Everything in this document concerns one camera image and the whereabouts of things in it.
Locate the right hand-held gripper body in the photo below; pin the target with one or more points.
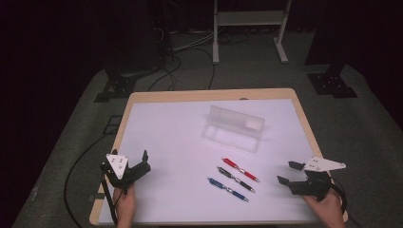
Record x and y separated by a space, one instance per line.
312 186

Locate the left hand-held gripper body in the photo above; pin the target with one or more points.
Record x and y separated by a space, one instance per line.
118 167

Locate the red pen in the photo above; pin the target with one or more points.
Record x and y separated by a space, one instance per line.
240 170

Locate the black pen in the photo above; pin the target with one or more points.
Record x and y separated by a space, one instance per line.
236 179

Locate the blue pen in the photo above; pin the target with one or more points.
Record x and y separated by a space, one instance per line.
227 189

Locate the clear plastic pencil case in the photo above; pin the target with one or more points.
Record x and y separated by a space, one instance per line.
233 129

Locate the person's right hand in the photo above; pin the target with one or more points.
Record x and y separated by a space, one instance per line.
328 210

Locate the person's left hand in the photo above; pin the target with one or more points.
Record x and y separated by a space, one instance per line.
125 205

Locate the white table mat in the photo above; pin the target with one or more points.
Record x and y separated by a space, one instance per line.
177 152

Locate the dark tape strip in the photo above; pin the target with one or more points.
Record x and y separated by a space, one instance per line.
95 196

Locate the black stand with base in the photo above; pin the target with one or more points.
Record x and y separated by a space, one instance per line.
116 87
332 85

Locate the white metal stand frame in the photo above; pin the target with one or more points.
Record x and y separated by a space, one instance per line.
250 18

